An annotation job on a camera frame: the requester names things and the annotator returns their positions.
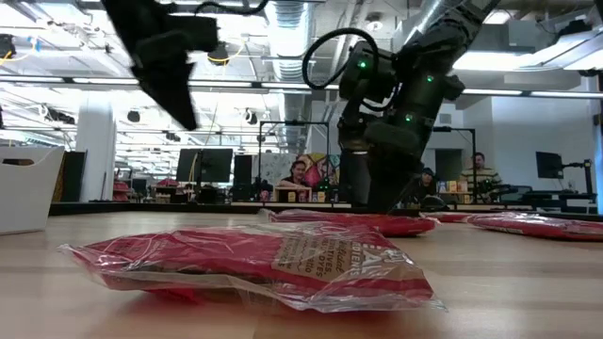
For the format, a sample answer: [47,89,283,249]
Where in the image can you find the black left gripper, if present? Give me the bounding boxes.
[101,0,198,132]

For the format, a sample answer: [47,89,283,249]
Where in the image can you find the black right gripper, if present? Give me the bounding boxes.
[362,115,434,213]

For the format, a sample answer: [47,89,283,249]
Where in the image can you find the red popcorn bag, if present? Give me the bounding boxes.
[465,211,603,243]
[57,220,448,315]
[420,211,475,224]
[261,208,442,238]

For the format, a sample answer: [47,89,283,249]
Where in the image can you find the black monitor on arm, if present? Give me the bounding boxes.
[535,151,564,180]

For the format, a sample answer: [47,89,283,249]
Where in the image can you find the person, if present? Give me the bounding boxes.
[459,151,503,194]
[414,167,443,204]
[277,159,312,189]

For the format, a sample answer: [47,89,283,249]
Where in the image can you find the dark grey cabinet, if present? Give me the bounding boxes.
[338,151,371,207]

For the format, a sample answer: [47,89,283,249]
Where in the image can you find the overhead light bar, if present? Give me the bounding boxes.
[0,74,603,100]

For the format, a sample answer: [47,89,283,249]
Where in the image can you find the black monitor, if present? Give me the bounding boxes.
[176,148,204,184]
[202,148,235,184]

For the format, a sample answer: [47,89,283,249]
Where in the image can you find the colourful mural panel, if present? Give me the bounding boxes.
[256,153,341,203]

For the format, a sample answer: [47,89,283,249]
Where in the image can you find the white building column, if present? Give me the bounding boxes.
[74,91,118,203]

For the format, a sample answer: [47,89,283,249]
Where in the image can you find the wooden box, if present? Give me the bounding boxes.
[274,186,312,203]

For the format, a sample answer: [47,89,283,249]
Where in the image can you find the black cabinet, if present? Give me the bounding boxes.
[233,153,254,202]

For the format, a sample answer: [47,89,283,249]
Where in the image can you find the red background object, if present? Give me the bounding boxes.
[112,178,134,202]

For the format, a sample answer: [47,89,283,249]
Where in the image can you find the patterned dark divider panel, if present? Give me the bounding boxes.
[51,150,88,203]

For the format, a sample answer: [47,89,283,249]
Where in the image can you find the round ceiling fixture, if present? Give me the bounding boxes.
[365,11,385,33]

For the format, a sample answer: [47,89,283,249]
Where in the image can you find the dark desk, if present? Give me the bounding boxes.
[498,185,599,214]

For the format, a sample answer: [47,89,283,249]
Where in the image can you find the black overhead device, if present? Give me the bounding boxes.
[0,33,16,60]

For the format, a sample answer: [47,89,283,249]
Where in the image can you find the white plastic basket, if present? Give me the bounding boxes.
[0,144,66,235]

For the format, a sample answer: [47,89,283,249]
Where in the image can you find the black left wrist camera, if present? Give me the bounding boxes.
[139,16,220,65]

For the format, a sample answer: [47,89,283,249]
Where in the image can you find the black overhead camera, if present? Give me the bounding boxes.
[206,40,231,67]

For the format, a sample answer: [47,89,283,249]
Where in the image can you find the black stand frame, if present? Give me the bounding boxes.
[258,121,330,203]
[432,125,477,204]

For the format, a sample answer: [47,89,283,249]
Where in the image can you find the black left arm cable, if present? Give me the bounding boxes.
[193,0,270,16]

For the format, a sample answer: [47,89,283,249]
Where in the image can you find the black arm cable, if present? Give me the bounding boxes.
[301,26,401,114]
[193,0,270,16]

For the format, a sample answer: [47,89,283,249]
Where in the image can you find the black table edge rail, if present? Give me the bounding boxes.
[49,200,603,218]

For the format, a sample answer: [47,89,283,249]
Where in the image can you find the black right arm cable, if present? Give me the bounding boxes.
[301,26,401,114]

